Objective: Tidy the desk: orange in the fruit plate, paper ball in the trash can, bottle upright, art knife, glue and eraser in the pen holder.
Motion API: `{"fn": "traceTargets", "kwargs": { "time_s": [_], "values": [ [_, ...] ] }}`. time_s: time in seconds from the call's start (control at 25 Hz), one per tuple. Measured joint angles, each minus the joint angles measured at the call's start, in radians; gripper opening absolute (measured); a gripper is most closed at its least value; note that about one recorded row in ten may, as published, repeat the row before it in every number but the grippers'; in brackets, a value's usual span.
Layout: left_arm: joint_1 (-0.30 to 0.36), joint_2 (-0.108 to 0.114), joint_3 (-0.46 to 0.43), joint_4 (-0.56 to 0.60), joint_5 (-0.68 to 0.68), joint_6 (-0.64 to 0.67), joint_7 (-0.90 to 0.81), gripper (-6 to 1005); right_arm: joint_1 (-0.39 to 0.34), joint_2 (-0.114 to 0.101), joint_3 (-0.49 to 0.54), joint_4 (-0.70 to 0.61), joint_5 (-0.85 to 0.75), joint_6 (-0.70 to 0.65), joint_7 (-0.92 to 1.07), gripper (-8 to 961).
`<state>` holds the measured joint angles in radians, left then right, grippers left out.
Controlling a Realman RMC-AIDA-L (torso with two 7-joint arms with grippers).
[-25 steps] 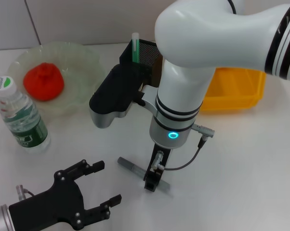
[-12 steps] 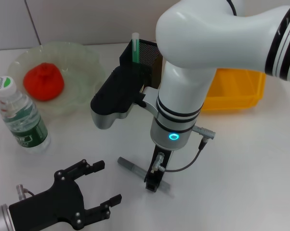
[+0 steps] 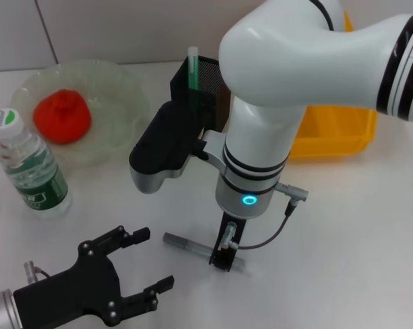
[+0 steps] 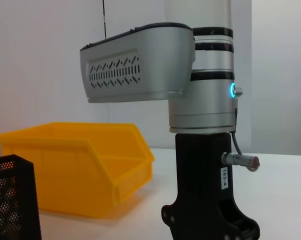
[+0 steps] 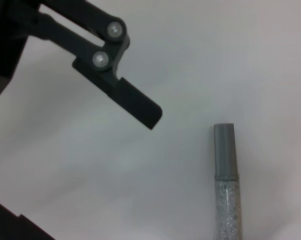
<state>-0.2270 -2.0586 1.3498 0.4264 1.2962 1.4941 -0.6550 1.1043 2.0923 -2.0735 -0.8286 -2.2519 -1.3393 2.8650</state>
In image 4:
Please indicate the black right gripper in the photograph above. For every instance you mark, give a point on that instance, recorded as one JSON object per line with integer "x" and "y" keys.
{"x": 203, "y": 187}

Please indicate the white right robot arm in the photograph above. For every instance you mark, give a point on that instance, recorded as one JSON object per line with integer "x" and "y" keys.
{"x": 210, "y": 75}

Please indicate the black mesh pen holder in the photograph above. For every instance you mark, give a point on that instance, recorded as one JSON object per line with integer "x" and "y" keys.
{"x": 13, "y": 200}

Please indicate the yellow plastic bin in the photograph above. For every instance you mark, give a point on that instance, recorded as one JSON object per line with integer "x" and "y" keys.
{"x": 78, "y": 170}

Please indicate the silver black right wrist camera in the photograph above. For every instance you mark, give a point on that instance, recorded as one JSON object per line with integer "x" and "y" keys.
{"x": 140, "y": 65}

